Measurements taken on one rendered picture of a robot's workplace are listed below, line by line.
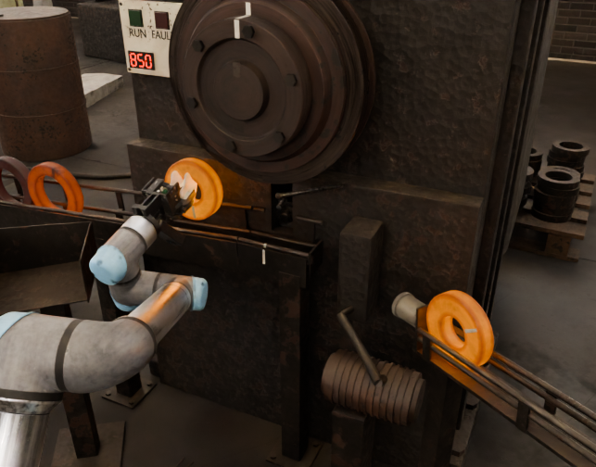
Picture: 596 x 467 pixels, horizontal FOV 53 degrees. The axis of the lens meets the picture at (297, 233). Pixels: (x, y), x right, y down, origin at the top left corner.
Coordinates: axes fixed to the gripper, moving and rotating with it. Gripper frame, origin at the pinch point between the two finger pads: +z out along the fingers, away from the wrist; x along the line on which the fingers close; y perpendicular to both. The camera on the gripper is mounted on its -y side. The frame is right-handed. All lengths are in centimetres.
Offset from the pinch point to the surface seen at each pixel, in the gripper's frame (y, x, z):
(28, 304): -14.8, 28.3, -37.8
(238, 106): 25.9, -20.6, -3.3
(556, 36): -217, -49, 573
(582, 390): -100, -103, 43
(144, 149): 0.0, 21.6, 9.3
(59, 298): -15.4, 22.3, -33.5
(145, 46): 25.0, 19.6, 19.7
